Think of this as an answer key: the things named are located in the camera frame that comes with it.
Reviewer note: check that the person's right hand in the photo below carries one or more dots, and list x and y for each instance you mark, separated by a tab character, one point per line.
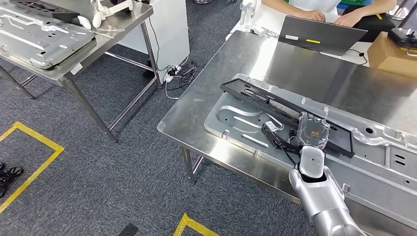
314	15

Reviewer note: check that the person's left hand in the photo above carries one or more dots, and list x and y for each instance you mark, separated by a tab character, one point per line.
344	20

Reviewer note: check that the black plastic panel with cutouts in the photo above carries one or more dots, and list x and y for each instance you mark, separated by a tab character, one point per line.
62	13
338	138

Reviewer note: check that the person's left forearm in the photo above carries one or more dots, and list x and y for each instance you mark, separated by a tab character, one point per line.
374	8

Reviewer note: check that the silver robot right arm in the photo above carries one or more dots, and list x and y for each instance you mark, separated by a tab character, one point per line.
322	202

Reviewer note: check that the person's right forearm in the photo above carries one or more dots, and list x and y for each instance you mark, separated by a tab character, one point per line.
283	7

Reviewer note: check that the stainless steel workbench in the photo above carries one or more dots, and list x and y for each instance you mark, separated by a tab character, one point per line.
325	75

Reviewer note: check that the black flat robot part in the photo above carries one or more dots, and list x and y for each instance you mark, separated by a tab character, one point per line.
128	230

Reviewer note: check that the person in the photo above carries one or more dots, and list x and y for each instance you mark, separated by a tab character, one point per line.
312	3

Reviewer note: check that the dark grey laptop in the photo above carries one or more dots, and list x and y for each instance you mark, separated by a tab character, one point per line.
322	35

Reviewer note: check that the brown cardboard box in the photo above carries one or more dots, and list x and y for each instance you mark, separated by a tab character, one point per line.
387	55

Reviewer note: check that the black device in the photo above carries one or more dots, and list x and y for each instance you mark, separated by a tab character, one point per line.
404	35

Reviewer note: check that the clear plastic bottle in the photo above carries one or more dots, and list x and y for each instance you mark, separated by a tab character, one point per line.
247	14

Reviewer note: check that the white cabinet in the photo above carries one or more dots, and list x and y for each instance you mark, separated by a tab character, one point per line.
169	32

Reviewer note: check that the grey stamped metal panel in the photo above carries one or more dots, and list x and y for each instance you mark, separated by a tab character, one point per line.
374	169
42	42

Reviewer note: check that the white power strip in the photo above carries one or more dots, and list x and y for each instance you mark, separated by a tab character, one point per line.
171	76

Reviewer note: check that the stainless steel table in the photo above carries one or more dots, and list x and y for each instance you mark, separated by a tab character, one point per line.
123	19

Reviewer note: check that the white VR headset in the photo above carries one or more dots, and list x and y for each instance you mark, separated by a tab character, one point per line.
122	6

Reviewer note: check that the white VR controller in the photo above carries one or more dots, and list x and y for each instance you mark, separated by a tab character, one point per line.
84	22

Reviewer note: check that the yellow floor tape marking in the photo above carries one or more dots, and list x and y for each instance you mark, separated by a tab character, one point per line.
39	138
197	225

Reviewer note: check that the white table label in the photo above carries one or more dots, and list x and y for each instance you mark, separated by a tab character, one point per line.
76	69

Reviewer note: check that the black and white humanoid robot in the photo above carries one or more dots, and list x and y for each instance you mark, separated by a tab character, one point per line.
13	171

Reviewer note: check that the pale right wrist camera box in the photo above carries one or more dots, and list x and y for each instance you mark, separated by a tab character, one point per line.
270	126

